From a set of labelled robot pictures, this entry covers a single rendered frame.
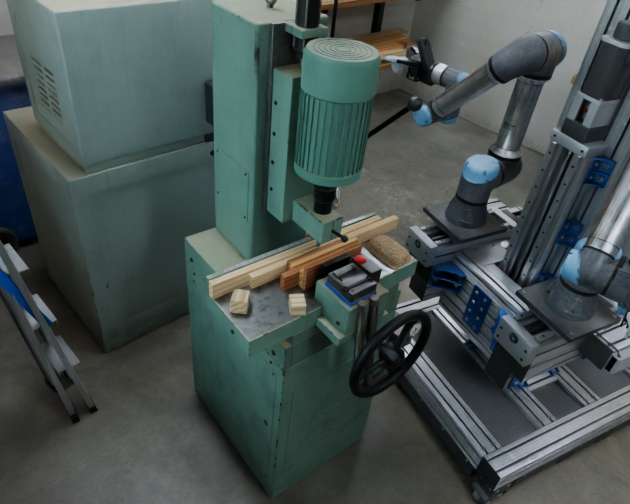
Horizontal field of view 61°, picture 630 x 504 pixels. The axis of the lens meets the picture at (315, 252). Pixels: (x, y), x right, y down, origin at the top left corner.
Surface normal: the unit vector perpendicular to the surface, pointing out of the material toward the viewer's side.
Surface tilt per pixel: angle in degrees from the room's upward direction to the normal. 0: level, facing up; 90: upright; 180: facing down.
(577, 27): 90
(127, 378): 0
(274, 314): 0
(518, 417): 0
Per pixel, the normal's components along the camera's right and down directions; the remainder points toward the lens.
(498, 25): -0.74, 0.36
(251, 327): 0.10, -0.78
